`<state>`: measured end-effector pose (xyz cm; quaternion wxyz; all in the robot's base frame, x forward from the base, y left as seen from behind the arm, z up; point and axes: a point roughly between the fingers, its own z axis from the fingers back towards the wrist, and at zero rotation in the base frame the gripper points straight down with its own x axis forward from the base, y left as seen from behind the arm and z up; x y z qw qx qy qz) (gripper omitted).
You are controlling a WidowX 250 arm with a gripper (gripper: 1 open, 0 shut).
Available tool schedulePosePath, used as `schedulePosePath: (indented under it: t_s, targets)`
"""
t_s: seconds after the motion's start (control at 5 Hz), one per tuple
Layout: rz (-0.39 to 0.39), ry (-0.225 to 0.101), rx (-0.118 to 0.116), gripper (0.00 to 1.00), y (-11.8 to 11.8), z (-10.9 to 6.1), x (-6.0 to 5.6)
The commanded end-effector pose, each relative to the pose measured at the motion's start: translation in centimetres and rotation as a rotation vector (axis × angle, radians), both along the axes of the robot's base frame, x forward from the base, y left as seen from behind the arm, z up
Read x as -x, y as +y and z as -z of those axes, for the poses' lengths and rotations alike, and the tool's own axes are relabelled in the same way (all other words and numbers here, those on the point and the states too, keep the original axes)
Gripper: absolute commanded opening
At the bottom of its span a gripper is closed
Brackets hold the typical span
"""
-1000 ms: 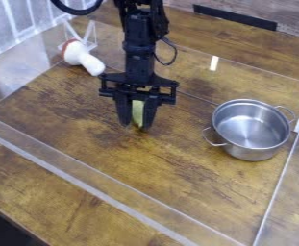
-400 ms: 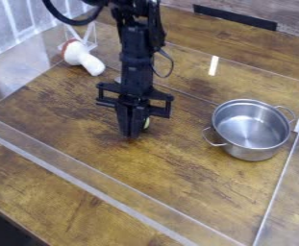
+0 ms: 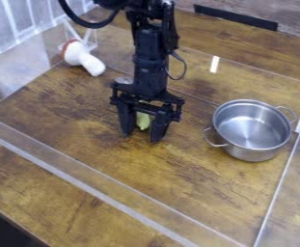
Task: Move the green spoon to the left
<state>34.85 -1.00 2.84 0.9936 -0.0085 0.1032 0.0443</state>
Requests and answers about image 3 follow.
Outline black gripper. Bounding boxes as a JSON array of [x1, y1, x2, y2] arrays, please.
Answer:
[[110, 57, 185, 143]]

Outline green handled metal spoon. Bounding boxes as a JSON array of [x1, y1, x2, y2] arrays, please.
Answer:
[[112, 75, 155, 131]]

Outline white mushroom toy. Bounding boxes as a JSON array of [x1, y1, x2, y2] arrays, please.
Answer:
[[62, 40, 106, 76]]

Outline small steel pot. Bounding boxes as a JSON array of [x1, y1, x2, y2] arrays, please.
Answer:
[[205, 99, 297, 162]]

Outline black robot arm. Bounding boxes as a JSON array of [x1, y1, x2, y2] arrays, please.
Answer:
[[94, 0, 185, 143]]

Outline black strip on table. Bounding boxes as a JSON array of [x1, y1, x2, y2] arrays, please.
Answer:
[[194, 4, 279, 31]]

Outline clear acrylic triangle bracket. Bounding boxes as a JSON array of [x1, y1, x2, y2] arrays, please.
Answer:
[[58, 19, 98, 51]]

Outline black cable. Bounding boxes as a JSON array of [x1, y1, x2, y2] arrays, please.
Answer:
[[56, 0, 124, 30]]

